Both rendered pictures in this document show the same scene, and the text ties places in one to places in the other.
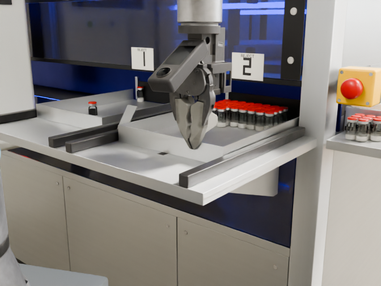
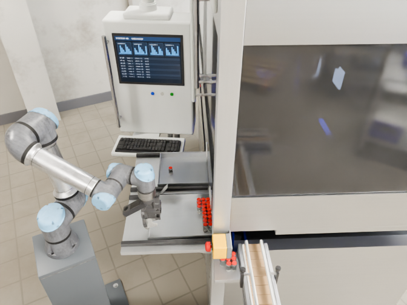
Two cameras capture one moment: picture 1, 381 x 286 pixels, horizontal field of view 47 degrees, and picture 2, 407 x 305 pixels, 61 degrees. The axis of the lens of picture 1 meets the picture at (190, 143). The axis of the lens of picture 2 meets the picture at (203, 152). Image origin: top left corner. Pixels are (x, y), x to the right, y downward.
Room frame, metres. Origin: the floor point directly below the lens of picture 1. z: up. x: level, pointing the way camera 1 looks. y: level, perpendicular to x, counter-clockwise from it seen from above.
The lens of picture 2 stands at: (0.25, -0.94, 2.16)
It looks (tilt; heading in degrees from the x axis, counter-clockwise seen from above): 38 degrees down; 48
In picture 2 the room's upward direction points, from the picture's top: straight up
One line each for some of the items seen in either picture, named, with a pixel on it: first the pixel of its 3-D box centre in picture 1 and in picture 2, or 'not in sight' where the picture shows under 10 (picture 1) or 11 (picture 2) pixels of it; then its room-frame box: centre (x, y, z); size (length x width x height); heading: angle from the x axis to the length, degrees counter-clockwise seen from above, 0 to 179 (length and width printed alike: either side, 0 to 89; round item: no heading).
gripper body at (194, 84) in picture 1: (201, 61); (150, 205); (0.76, -0.02, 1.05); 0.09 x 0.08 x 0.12; 141
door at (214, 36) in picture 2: not in sight; (214, 93); (1.08, -0.07, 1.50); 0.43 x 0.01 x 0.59; 51
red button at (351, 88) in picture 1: (352, 88); (209, 246); (0.84, -0.31, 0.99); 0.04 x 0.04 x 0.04; 51
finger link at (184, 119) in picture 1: (192, 121); not in sight; (0.77, 0.00, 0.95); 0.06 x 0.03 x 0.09; 141
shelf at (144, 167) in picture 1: (147, 131); (177, 195); (1.00, 0.10, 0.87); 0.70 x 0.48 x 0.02; 51
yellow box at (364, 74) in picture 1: (360, 85); (220, 245); (0.88, -0.34, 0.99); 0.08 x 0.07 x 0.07; 141
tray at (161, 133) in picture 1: (217, 127); (185, 216); (0.93, -0.06, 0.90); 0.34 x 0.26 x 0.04; 142
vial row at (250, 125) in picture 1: (238, 117); (204, 214); (0.99, -0.11, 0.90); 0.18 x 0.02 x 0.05; 52
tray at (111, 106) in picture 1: (119, 106); (189, 169); (1.16, 0.19, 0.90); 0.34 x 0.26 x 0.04; 141
